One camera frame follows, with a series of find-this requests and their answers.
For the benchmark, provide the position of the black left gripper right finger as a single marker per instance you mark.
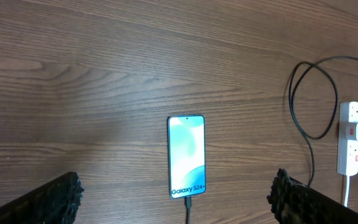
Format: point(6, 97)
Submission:
point(293, 202)

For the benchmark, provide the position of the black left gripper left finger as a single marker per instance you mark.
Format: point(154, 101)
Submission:
point(54, 202)

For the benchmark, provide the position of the Samsung Galaxy smartphone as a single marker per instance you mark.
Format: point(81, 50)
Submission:
point(186, 154)

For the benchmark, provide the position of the white power strip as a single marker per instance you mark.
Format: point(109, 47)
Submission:
point(347, 153)

